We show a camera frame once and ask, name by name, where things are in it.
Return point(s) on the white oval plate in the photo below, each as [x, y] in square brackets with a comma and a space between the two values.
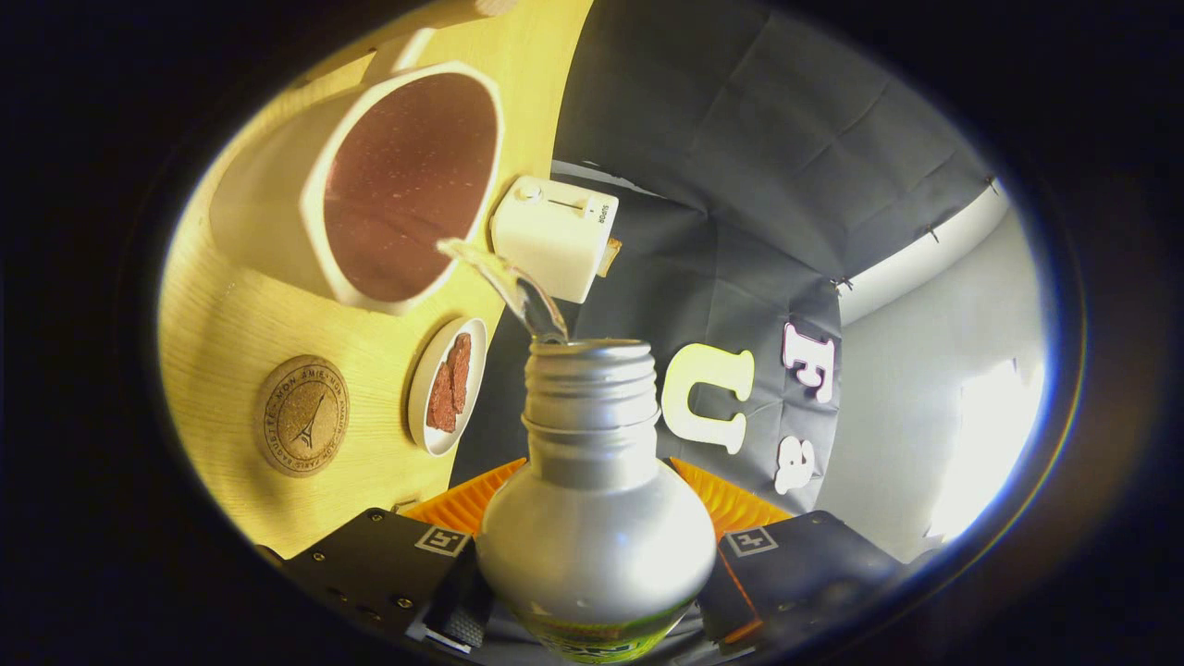
[418, 407]

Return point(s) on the toast slice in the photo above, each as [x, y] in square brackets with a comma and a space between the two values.
[610, 257]

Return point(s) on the round cork coaster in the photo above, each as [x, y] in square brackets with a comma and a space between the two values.
[301, 416]

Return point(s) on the red meat slice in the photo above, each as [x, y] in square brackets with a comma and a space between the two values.
[461, 361]
[442, 402]

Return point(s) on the white toaster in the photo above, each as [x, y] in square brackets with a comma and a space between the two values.
[550, 240]

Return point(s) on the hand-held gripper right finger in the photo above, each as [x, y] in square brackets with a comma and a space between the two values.
[805, 564]

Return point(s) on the wooden table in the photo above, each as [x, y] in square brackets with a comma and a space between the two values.
[231, 370]

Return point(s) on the clear poured juice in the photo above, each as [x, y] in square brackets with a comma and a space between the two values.
[513, 282]

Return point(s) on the black backdrop cloth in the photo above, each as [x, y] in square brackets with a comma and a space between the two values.
[740, 185]

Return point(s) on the silver juice bottle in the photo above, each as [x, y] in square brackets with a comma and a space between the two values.
[597, 546]

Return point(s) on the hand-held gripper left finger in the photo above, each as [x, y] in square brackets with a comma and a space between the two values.
[388, 564]

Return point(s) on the white cup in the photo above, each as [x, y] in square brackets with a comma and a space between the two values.
[268, 213]

